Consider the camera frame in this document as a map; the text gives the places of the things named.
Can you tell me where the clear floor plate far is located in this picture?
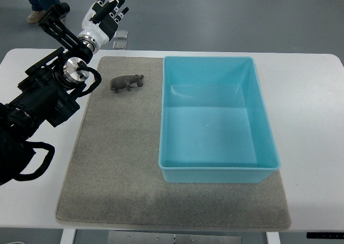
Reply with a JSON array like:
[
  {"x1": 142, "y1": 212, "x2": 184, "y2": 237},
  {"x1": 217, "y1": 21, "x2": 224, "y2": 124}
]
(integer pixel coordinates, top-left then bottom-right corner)
[{"x1": 113, "y1": 30, "x2": 128, "y2": 39}]

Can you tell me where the clear floor plate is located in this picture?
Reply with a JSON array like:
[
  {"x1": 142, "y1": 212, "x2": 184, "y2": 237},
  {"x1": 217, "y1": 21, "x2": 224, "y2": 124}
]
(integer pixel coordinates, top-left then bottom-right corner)
[
  {"x1": 113, "y1": 40, "x2": 127, "y2": 50},
  {"x1": 113, "y1": 30, "x2": 128, "y2": 39}
]

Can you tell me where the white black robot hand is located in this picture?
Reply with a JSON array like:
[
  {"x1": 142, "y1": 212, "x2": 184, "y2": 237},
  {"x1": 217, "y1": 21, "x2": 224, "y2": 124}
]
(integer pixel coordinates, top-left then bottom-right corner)
[{"x1": 78, "y1": 0, "x2": 129, "y2": 49}]

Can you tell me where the metal table crossbar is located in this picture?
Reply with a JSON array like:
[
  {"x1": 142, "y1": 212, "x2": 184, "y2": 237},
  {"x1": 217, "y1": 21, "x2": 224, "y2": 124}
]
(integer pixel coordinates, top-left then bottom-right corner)
[{"x1": 107, "y1": 231, "x2": 242, "y2": 244}]

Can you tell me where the black table control panel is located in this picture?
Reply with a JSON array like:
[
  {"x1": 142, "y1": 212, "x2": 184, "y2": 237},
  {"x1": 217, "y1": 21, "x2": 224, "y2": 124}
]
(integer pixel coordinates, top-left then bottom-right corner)
[{"x1": 306, "y1": 232, "x2": 344, "y2": 240}]

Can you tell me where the clear floor plate near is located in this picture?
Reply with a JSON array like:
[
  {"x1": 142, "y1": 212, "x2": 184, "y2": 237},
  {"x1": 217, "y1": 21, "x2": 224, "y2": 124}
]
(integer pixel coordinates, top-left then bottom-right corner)
[{"x1": 113, "y1": 40, "x2": 127, "y2": 50}]

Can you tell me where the brown toy hippo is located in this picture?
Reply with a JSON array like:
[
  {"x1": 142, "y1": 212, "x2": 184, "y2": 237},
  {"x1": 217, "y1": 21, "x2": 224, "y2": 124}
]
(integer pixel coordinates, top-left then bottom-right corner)
[{"x1": 110, "y1": 74, "x2": 144, "y2": 93}]

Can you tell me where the grey felt mat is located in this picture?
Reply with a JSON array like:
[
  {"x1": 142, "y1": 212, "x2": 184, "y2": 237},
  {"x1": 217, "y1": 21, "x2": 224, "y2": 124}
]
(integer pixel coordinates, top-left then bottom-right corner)
[{"x1": 56, "y1": 57, "x2": 291, "y2": 231}]

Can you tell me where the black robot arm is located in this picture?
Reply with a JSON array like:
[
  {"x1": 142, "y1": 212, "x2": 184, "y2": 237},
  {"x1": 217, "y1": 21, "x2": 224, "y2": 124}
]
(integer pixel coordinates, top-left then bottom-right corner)
[{"x1": 1, "y1": 3, "x2": 102, "y2": 184}]

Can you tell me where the blue plastic box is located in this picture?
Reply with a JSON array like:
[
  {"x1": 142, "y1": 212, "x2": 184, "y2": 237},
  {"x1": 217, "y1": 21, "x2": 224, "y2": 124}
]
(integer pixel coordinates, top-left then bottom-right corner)
[{"x1": 159, "y1": 56, "x2": 280, "y2": 183}]

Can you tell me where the beige shoe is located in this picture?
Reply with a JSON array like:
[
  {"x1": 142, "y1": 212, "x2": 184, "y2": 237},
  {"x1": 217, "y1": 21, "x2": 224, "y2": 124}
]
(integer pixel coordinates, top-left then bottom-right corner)
[{"x1": 26, "y1": 10, "x2": 66, "y2": 24}]

